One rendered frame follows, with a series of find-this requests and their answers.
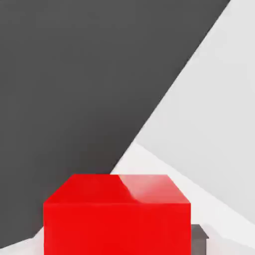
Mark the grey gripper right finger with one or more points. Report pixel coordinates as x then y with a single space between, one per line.
198 242

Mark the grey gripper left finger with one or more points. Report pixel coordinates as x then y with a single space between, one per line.
29 248

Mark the small red cube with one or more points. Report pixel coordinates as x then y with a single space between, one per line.
117 227

